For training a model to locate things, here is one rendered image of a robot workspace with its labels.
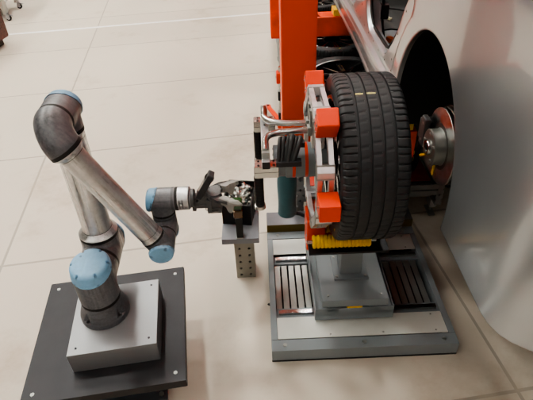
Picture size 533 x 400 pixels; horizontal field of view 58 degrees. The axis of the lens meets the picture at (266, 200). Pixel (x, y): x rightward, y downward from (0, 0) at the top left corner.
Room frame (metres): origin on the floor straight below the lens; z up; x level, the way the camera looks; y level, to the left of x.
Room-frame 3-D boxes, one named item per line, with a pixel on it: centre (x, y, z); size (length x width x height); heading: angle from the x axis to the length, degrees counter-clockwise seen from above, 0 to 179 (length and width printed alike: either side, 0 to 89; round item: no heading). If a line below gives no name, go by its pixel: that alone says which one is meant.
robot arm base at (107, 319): (1.29, 0.66, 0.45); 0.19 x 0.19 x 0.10
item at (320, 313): (1.69, -0.38, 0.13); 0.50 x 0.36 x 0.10; 0
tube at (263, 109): (1.74, -0.09, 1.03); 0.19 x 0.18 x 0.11; 90
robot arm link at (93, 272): (1.30, 0.66, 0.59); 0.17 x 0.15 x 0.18; 3
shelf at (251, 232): (1.84, 0.13, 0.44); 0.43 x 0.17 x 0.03; 0
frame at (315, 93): (1.64, -0.21, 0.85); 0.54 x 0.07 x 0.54; 0
